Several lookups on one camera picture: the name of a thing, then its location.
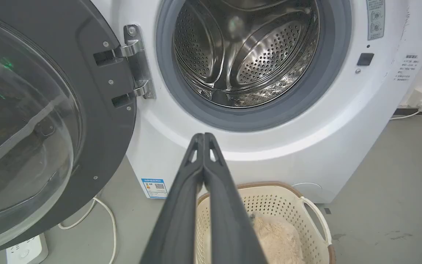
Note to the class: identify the dark grey washer door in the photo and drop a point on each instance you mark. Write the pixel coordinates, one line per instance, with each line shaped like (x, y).
(42, 121)

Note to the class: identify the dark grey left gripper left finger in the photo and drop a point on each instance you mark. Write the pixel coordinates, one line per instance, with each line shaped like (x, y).
(178, 220)

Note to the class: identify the white front-load washing machine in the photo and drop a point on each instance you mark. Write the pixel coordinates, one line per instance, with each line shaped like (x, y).
(328, 121)

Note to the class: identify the cream perforated laundry basket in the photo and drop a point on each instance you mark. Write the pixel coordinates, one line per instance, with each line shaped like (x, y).
(302, 223)

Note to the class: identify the white power strip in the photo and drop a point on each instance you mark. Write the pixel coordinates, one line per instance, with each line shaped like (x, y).
(28, 251)

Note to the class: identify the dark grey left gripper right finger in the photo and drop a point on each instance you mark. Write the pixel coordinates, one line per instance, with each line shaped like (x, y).
(229, 223)

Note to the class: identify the fluffy cream fabric item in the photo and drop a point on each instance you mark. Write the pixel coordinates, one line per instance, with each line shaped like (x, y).
(278, 240)

